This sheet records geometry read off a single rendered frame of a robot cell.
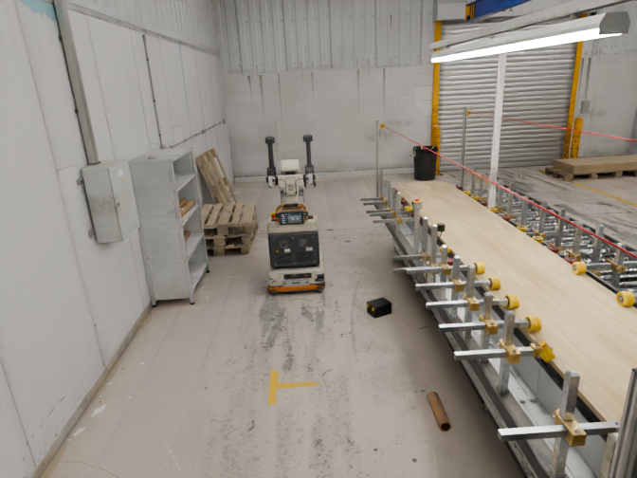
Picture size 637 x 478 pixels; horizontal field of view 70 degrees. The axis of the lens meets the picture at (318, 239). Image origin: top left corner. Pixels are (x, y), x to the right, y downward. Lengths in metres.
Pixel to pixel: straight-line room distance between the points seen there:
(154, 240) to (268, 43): 6.84
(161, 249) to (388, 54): 7.56
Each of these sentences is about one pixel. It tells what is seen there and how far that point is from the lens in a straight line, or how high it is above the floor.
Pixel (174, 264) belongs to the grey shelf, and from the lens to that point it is 4.91.
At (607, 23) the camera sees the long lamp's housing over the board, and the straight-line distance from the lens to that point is 2.24.
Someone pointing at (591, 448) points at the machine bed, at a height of 0.71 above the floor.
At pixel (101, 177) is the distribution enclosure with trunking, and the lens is 3.87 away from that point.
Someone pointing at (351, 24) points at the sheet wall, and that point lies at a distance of 10.91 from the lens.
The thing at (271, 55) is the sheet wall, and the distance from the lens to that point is 10.82.
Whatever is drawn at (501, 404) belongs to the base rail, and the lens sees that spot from 2.45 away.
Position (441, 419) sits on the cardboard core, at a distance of 3.26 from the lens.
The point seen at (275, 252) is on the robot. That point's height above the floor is 0.48.
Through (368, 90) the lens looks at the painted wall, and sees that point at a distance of 10.87.
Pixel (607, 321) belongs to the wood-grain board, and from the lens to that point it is 2.90.
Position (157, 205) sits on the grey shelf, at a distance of 4.75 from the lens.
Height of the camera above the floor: 2.18
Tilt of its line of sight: 19 degrees down
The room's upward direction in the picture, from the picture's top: 3 degrees counter-clockwise
